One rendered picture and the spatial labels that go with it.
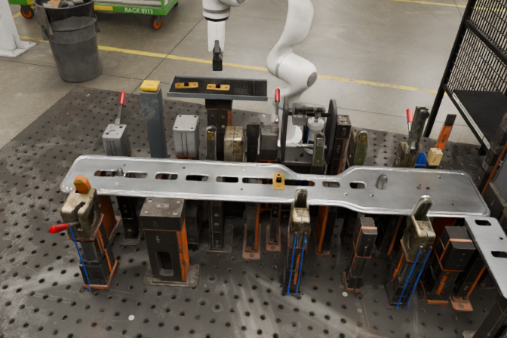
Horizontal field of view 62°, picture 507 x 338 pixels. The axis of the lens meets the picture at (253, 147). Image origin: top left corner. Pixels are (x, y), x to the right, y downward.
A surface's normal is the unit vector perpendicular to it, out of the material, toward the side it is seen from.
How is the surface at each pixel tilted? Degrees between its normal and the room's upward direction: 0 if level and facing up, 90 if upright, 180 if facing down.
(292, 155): 0
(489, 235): 0
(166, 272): 0
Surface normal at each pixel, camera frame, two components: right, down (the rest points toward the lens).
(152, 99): -0.04, 0.60
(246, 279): 0.03, -0.80
